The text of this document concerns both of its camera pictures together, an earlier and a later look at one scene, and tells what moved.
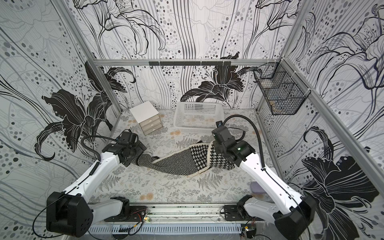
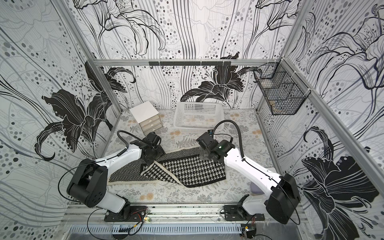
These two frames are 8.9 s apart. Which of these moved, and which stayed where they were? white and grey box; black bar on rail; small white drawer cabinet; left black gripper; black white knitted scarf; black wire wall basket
Moved: left black gripper; black white knitted scarf
Stayed: black bar on rail; small white drawer cabinet; black wire wall basket; white and grey box
